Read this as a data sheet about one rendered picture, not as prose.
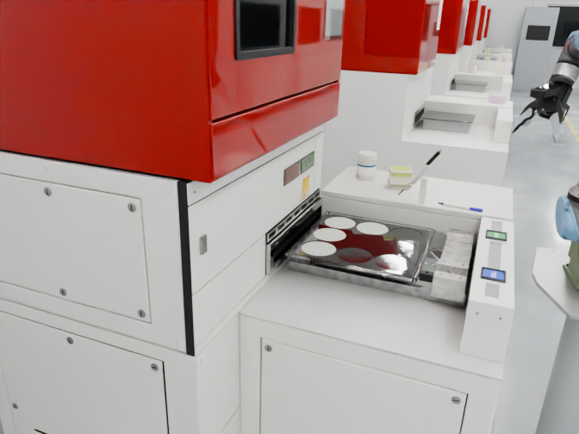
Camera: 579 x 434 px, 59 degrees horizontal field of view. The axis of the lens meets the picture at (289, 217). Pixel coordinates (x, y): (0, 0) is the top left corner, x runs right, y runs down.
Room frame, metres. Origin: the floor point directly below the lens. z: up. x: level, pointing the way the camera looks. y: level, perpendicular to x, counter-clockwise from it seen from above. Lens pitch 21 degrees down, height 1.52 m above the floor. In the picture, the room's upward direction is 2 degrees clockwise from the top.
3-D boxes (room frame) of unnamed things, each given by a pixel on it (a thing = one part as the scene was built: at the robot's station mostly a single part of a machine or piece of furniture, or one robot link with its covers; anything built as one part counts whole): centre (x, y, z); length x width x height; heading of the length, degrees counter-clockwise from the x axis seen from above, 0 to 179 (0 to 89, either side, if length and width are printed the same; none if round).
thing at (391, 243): (1.40, -0.23, 0.90); 0.34 x 0.34 x 0.01; 68
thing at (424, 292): (1.27, -0.24, 0.84); 0.50 x 0.02 x 0.03; 68
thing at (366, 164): (1.85, -0.28, 1.01); 0.07 x 0.07 x 0.10
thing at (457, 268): (1.25, -0.45, 0.89); 0.08 x 0.03 x 0.03; 68
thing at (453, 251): (1.32, -0.48, 0.87); 0.36 x 0.08 x 0.03; 158
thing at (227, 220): (1.31, 0.05, 1.02); 0.82 x 0.03 x 0.40; 158
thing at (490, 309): (1.21, -0.54, 0.89); 0.55 x 0.09 x 0.14; 158
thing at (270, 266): (1.47, -0.03, 0.89); 0.44 x 0.02 x 0.10; 158
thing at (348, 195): (1.73, -0.46, 0.89); 0.62 x 0.35 x 0.14; 68
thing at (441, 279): (1.17, -0.42, 0.89); 0.08 x 0.03 x 0.03; 68
